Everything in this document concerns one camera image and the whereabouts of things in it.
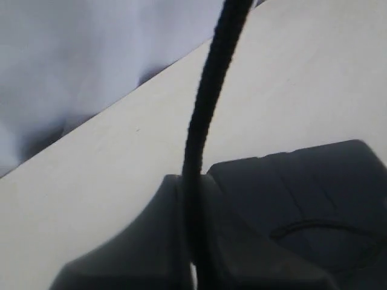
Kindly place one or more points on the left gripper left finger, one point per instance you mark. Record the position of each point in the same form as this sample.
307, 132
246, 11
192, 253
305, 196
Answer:
151, 253

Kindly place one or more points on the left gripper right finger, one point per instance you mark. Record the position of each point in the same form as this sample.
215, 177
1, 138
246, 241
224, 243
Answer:
241, 258

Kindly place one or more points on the black plastic tool case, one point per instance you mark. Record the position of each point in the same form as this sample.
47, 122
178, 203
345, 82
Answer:
326, 204

